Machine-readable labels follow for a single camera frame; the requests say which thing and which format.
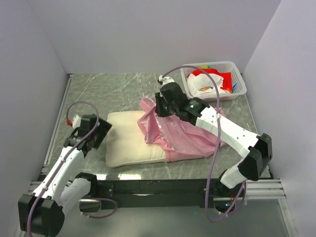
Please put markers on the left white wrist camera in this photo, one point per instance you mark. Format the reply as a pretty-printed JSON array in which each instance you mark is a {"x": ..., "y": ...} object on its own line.
[{"x": 75, "y": 122}]

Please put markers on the cream pillow with bear print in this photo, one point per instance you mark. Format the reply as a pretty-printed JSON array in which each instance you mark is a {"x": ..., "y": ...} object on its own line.
[{"x": 126, "y": 144}]

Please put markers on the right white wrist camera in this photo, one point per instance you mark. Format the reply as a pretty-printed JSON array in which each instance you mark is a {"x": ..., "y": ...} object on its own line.
[{"x": 165, "y": 80}]

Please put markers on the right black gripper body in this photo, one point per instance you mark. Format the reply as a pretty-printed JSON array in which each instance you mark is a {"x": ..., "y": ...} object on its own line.
[{"x": 163, "y": 109}]

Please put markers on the red and white cloth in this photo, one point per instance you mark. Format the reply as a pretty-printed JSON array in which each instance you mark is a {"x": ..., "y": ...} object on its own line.
[{"x": 201, "y": 86}]

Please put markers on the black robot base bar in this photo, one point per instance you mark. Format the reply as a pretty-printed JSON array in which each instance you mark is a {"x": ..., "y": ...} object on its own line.
[{"x": 158, "y": 193}]

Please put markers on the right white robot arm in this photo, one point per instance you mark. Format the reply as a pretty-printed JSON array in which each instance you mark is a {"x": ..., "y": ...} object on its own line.
[{"x": 255, "y": 150}]

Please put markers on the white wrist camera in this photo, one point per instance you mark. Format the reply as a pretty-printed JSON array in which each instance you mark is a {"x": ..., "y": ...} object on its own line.
[
  {"x": 75, "y": 122},
  {"x": 165, "y": 80}
]

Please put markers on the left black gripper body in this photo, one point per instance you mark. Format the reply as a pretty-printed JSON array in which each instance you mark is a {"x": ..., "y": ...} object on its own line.
[{"x": 100, "y": 133}]

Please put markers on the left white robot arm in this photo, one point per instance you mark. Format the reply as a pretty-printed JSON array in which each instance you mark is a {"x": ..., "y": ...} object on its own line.
[{"x": 43, "y": 212}]

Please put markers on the white plastic basket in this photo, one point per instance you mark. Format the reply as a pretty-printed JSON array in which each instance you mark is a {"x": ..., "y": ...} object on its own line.
[{"x": 239, "y": 87}]

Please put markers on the pink pillowcase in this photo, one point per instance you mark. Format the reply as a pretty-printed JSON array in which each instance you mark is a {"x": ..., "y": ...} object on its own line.
[{"x": 179, "y": 139}]

